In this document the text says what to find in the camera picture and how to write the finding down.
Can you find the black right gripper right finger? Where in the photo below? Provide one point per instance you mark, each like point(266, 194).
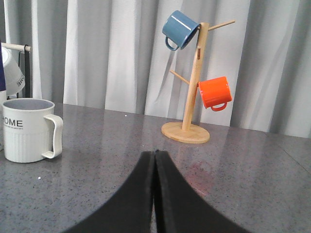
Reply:
point(179, 209)

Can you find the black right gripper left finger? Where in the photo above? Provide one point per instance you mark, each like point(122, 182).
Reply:
point(129, 210)

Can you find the white HOME mug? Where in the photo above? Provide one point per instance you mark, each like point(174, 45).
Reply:
point(32, 132)

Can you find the wooden mug tree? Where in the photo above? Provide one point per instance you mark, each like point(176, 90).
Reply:
point(185, 131)

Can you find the orange enamel mug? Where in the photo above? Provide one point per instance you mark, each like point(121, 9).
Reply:
point(215, 93)

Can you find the grey pleated curtain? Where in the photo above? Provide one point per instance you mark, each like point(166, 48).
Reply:
point(111, 54)

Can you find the white ribbed mug on rack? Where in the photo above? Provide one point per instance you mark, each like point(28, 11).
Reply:
point(14, 79)

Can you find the blue enamel mug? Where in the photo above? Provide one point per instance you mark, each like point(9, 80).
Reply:
point(179, 30)

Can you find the black wire mug rack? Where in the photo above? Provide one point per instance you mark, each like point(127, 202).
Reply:
point(21, 54)

